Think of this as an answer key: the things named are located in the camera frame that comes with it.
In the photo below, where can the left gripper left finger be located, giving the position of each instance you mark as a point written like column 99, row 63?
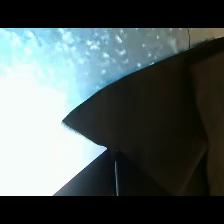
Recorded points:
column 95, row 180

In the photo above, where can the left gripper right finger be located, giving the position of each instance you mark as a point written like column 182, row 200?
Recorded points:
column 133, row 183

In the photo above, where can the black garment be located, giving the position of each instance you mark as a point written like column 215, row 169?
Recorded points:
column 160, row 110

